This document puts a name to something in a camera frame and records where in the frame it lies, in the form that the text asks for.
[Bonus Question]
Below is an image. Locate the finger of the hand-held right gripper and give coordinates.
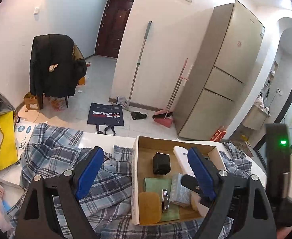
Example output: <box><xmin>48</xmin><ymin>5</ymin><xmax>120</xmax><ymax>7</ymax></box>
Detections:
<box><xmin>181</xmin><ymin>174</ymin><xmax>212</xmax><ymax>208</ymax></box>

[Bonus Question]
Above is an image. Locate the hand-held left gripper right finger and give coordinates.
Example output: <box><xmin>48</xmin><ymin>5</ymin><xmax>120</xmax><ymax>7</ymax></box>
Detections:
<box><xmin>187</xmin><ymin>147</ymin><xmax>277</xmax><ymax>239</ymax></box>

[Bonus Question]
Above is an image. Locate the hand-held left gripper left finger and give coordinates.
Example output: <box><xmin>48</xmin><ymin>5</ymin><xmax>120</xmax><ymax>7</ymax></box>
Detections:
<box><xmin>16</xmin><ymin>146</ymin><xmax>104</xmax><ymax>239</ymax></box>

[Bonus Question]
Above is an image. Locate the small pale packet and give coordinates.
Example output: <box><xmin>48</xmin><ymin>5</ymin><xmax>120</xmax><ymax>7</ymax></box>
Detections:
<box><xmin>169</xmin><ymin>173</ymin><xmax>194</xmax><ymax>207</ymax></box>

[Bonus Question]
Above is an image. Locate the silver nail clipper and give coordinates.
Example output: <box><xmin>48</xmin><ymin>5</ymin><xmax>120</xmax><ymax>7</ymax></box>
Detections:
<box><xmin>161</xmin><ymin>189</ymin><xmax>169</xmax><ymax>213</ymax></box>

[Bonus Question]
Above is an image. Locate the black cube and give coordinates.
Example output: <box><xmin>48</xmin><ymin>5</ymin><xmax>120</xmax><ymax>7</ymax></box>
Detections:
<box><xmin>153</xmin><ymin>152</ymin><xmax>171</xmax><ymax>175</ymax></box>

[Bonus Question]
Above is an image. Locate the green cloth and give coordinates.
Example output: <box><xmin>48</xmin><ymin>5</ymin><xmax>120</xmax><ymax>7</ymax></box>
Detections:
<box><xmin>143</xmin><ymin>177</ymin><xmax>180</xmax><ymax>222</ymax></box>

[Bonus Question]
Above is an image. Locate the shallow cardboard box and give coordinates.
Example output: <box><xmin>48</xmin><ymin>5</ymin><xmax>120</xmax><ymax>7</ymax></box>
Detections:
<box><xmin>131</xmin><ymin>136</ymin><xmax>227</xmax><ymax>226</ymax></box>

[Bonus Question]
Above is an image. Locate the orange sponge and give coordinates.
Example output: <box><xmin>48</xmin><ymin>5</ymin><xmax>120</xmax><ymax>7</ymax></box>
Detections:
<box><xmin>138</xmin><ymin>192</ymin><xmax>161</xmax><ymax>225</ymax></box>

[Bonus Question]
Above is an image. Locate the blue plaid shirt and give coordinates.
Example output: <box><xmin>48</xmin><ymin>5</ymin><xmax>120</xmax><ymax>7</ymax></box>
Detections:
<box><xmin>8</xmin><ymin>123</ymin><xmax>261</xmax><ymax>239</ymax></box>

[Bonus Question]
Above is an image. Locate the red box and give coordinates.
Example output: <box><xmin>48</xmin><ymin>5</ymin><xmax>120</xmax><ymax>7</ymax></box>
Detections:
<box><xmin>209</xmin><ymin>126</ymin><xmax>227</xmax><ymax>142</ymax></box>

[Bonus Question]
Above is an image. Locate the beige vanity cabinet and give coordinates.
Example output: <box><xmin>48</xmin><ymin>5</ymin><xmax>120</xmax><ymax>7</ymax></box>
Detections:
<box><xmin>243</xmin><ymin>105</ymin><xmax>270</xmax><ymax>130</ymax></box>

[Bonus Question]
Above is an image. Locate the pink cloth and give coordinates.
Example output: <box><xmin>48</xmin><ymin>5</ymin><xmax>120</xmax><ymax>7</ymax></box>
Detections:
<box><xmin>254</xmin><ymin>96</ymin><xmax>265</xmax><ymax>110</ymax></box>

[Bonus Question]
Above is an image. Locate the navy tote bag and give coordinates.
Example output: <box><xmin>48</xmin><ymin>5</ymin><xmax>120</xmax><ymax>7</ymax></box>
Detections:
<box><xmin>87</xmin><ymin>102</ymin><xmax>125</xmax><ymax>135</ymax></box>

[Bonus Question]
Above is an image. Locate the white tissue pack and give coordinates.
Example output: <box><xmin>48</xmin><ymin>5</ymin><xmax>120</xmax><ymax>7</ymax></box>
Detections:
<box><xmin>15</xmin><ymin>122</ymin><xmax>37</xmax><ymax>155</ymax></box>

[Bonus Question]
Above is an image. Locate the wooden chair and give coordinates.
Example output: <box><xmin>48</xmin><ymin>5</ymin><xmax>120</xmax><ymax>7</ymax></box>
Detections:
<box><xmin>39</xmin><ymin>93</ymin><xmax>70</xmax><ymax>109</ymax></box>

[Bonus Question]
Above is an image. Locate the black plastic bag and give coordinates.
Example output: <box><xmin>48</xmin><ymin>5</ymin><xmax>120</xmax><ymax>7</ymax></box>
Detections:
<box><xmin>130</xmin><ymin>112</ymin><xmax>148</xmax><ymax>120</ymax></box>

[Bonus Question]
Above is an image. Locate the small brown cardboard box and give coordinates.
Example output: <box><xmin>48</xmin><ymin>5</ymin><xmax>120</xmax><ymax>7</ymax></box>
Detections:
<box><xmin>23</xmin><ymin>92</ymin><xmax>41</xmax><ymax>111</ymax></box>

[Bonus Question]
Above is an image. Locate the pink broom and dustpan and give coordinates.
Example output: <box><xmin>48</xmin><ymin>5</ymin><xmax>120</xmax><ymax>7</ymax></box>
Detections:
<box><xmin>153</xmin><ymin>58</ymin><xmax>188</xmax><ymax>120</ymax></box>

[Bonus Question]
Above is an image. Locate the yellow bag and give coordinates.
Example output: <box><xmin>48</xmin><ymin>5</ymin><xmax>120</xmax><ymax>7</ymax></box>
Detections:
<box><xmin>0</xmin><ymin>111</ymin><xmax>19</xmax><ymax>173</ymax></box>

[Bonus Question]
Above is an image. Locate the beige refrigerator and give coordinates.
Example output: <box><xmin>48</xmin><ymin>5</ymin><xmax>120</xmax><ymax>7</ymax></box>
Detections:
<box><xmin>173</xmin><ymin>0</ymin><xmax>265</xmax><ymax>141</ymax></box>

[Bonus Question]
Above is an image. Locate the black jacket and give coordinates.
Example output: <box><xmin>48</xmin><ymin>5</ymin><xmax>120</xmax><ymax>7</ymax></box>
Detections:
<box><xmin>29</xmin><ymin>34</ymin><xmax>87</xmax><ymax>97</ymax></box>

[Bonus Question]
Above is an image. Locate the tan bag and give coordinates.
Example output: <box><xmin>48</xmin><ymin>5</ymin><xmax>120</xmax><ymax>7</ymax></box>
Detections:
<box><xmin>72</xmin><ymin>43</ymin><xmax>84</xmax><ymax>60</ymax></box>

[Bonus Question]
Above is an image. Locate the dark wooden door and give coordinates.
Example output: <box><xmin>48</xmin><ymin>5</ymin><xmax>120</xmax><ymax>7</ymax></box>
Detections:
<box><xmin>94</xmin><ymin>0</ymin><xmax>134</xmax><ymax>59</ymax></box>

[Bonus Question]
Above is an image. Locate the wall niche shelf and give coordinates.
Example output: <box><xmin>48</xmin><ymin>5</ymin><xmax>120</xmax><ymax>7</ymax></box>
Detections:
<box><xmin>264</xmin><ymin>60</ymin><xmax>279</xmax><ymax>89</ymax></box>

